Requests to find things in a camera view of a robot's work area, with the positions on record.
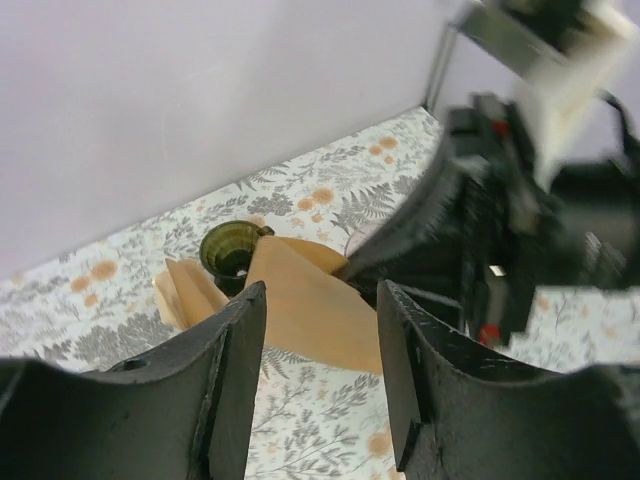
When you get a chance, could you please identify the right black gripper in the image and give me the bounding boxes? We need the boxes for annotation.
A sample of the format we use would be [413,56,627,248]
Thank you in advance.
[337,93,559,348]

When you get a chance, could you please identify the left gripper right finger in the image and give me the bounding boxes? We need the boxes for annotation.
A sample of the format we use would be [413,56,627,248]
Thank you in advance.
[375,278,566,480]

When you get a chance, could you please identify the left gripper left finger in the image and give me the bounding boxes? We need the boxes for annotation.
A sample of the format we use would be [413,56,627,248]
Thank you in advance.
[107,281,266,479]

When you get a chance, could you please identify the brown paper coffee filters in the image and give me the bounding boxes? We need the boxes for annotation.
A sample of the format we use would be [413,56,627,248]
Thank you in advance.
[165,258,229,329]

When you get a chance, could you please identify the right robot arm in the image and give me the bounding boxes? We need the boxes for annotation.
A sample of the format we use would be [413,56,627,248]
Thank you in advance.
[336,94,639,347]

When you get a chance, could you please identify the orange coffee filter box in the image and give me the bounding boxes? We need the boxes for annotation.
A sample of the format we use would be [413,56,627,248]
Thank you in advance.
[152,271,183,329]

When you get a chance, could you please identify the green glass coffee dripper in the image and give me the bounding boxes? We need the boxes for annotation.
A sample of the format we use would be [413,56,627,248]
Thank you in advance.
[199,220,275,297]

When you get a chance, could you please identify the floral tablecloth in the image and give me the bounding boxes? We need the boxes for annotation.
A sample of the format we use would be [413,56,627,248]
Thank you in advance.
[0,104,640,480]

